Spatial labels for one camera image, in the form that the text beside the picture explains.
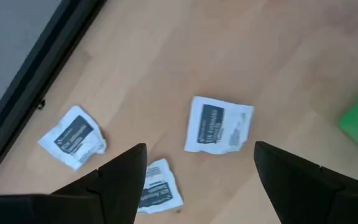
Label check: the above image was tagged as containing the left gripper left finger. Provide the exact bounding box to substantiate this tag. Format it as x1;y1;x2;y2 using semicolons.
0;142;149;224

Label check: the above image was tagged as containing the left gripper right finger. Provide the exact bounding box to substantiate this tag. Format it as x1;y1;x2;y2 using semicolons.
253;141;358;224

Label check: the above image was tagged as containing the white towelette packet dark label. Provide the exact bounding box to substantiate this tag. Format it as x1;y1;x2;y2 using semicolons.
37;105;108;171
137;157;185;215
184;95;255;156

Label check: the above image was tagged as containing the black aluminium table frame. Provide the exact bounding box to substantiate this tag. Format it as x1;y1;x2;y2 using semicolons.
0;0;107;192

